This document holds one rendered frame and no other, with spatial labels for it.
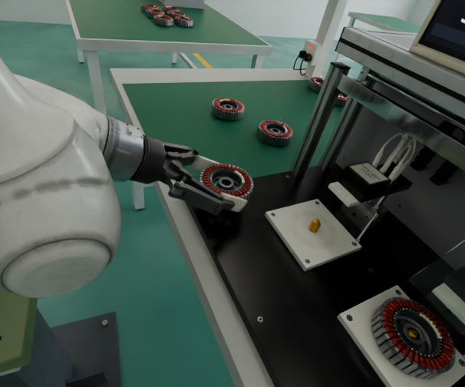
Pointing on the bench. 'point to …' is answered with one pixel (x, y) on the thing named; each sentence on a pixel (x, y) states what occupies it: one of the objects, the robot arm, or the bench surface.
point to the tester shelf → (417, 72)
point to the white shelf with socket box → (311, 56)
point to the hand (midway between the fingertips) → (223, 184)
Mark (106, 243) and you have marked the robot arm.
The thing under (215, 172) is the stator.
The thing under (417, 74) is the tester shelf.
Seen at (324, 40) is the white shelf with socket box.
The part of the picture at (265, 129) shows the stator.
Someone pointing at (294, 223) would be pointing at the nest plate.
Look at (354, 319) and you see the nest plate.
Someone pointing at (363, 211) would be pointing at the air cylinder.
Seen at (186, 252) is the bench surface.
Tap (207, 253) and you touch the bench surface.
